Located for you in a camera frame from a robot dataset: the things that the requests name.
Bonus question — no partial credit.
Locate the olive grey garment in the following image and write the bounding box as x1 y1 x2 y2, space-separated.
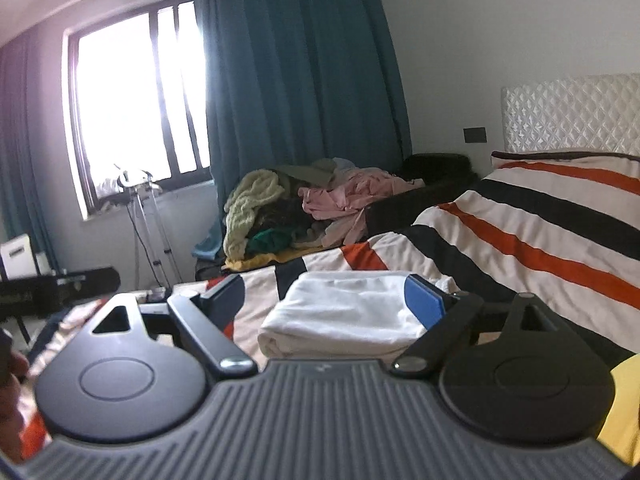
274 158 342 187

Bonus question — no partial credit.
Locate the pink garment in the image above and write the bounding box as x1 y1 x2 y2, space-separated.
298 167 427 249

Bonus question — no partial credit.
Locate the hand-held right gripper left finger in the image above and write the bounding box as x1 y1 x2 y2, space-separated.
91 274 258 380

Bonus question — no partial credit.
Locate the blue curtain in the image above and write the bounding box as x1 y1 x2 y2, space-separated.
191 0 415 261
0 35 58 273

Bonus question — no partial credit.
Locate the pale yellow cloth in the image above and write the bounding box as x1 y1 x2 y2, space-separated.
597 354 640 467

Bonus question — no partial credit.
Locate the white garment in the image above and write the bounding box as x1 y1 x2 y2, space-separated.
258 271 452 361

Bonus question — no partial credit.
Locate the window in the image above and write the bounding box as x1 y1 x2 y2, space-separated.
64 0 212 222

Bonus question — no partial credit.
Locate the black furry seat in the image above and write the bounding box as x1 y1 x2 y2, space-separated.
364 152 482 249

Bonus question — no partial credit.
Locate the light blue cloth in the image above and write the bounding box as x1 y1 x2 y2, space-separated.
192 224 227 262

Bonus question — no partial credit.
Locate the person's left hand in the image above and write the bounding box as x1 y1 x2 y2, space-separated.
0 350 32 462

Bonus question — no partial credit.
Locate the white chair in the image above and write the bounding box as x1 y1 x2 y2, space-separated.
0 233 37 282

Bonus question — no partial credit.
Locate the striped blanket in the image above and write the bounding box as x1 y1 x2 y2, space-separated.
20 151 640 461

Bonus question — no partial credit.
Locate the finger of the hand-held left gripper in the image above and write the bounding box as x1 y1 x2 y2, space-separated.
50 267 122 295

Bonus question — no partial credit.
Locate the dark patterned garment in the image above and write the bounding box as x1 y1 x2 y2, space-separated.
255 194 327 242

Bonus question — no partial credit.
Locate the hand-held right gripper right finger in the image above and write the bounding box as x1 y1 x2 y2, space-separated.
391 274 560 380

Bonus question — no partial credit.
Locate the green garment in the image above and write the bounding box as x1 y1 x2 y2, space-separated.
247 229 297 257

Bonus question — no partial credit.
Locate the yellow garment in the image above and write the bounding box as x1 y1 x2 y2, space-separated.
224 249 323 272

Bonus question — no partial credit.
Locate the yellow-green knit blanket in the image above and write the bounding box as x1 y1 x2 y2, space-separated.
223 170 302 262

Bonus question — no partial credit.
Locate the white quilted headboard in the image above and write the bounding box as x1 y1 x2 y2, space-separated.
501 73 640 156

